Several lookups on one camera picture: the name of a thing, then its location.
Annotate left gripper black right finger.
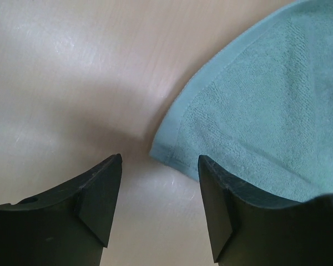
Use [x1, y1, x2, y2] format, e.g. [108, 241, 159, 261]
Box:
[198, 155, 333, 265]

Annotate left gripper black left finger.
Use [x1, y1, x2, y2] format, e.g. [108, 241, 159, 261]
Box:
[0, 154, 122, 265]

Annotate mint green towel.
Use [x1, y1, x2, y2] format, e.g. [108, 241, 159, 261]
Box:
[150, 1, 333, 202]

